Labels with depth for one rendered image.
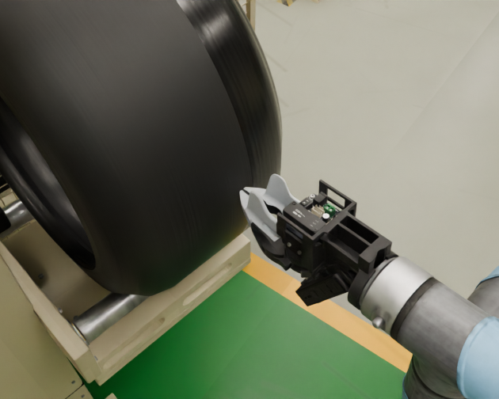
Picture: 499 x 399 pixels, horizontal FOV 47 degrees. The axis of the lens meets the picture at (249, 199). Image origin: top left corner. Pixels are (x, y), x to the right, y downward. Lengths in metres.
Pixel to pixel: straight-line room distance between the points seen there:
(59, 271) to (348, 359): 1.07
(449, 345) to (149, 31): 0.43
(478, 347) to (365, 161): 1.87
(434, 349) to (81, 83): 0.42
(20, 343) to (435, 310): 0.67
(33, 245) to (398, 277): 0.81
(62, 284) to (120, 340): 0.21
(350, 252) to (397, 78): 2.22
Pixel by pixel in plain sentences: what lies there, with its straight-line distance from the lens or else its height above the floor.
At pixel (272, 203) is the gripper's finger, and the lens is 0.70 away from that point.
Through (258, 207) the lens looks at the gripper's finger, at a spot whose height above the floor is 1.22.
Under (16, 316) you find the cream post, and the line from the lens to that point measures 0.95.
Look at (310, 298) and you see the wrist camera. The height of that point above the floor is 1.14.
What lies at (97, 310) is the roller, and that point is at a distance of 0.96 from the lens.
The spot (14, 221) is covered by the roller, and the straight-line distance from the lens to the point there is 1.12.
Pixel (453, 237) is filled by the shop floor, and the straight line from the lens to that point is 2.25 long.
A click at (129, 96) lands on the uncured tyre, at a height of 1.36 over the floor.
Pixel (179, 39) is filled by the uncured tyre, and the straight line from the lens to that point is 0.64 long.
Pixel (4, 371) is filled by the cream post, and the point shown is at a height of 0.85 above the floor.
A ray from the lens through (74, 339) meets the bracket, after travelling 0.92.
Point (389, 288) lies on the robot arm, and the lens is 0.58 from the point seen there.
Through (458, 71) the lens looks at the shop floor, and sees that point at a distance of 2.92.
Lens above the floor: 1.76
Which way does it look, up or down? 52 degrees down
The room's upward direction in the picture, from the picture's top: straight up
